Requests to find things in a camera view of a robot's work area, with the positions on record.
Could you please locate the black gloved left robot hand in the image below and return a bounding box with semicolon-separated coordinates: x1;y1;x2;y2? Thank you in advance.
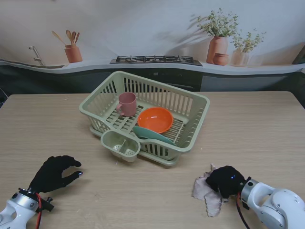
28;155;84;194

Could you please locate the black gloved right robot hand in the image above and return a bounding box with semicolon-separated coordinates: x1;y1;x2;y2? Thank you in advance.
205;165;246;199

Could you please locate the grey cleaning cloth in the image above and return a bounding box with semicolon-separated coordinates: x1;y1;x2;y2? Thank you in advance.
192;163;229;218

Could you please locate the teal plate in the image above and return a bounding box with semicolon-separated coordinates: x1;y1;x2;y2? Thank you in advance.
132;126;177;146

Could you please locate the orange plastic bowl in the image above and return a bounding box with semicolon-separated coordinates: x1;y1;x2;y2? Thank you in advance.
137;106;174;134

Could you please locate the pink plastic cup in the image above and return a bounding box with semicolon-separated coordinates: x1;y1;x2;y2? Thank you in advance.
115;92;138;117

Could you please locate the pale green cutlery holder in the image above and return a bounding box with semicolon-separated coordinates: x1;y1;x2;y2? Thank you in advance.
100;130;141;163

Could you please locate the pale green plastic dish rack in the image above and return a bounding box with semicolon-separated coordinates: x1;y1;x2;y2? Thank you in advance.
79;71;211;153

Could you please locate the printed kitchen backdrop banner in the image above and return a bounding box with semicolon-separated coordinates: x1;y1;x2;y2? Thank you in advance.
0;0;305;95

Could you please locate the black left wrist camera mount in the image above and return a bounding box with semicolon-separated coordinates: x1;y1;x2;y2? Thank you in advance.
39;197;55;213

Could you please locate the red left arm cable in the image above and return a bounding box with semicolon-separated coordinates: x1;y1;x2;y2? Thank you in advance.
34;192;43;229

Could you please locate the red black right arm cable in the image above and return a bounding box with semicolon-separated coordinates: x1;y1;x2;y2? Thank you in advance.
235;193;251;229

